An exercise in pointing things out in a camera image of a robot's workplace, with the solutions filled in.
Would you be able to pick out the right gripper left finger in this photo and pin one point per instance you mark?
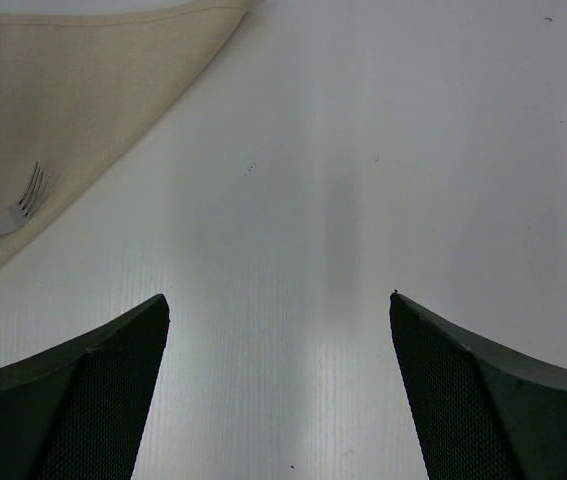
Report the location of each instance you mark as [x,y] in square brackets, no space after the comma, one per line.
[78,410]

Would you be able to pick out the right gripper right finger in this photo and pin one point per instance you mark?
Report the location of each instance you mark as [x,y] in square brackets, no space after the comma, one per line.
[481,410]

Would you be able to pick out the beige cloth napkin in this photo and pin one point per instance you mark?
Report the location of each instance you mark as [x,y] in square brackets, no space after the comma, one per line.
[76,93]

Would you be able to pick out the silver metal fork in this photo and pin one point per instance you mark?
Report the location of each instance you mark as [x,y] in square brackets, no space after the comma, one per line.
[23,210]

